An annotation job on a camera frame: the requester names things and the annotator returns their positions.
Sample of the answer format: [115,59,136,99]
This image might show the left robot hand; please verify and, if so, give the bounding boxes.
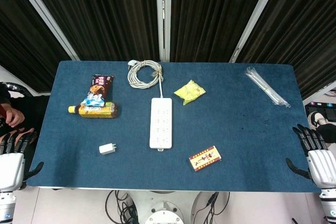
[0,131,45,192]

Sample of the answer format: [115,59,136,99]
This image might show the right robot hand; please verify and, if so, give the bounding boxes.
[285,123,336,189]

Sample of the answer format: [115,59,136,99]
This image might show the white charger adapter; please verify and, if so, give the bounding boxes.
[99,143,118,155]

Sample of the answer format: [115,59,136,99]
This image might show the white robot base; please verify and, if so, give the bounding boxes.
[125,190,230,224]

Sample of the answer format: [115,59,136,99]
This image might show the white power strip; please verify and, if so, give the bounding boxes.
[149,97,173,153]

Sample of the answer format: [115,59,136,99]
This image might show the white sneaker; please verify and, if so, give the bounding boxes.
[307,111,328,130]

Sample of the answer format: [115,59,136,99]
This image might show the seated person in black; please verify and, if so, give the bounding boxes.
[0,82,36,146]

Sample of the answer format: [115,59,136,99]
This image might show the blue table mat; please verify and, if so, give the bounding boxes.
[26,60,328,194]

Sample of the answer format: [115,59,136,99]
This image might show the yellow label tea bottle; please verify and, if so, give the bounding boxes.
[68,102,119,119]

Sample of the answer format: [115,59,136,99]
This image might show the clear plastic straw bundle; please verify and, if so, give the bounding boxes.
[245,67,291,109]

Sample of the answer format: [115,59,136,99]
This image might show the blue white snack packet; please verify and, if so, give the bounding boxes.
[80,91,106,108]

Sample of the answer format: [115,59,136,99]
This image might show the red yellow card box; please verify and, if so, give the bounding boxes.
[188,145,222,172]

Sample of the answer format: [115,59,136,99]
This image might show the brown chocolate snack wrapper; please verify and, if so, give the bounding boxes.
[89,74,115,103]

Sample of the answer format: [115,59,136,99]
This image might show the black curtain panel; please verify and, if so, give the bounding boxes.
[23,0,161,61]
[235,0,336,100]
[170,0,273,63]
[0,0,72,93]

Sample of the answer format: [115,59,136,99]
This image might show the yellow snack packet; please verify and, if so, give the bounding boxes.
[173,79,206,106]

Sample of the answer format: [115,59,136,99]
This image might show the black cable bundle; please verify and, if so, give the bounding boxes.
[104,189,140,224]
[193,191,220,224]

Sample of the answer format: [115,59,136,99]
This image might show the white cable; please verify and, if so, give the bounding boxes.
[127,59,165,99]

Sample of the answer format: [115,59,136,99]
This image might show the white frame post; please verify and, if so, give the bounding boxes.
[7,0,80,61]
[155,0,173,62]
[229,0,285,63]

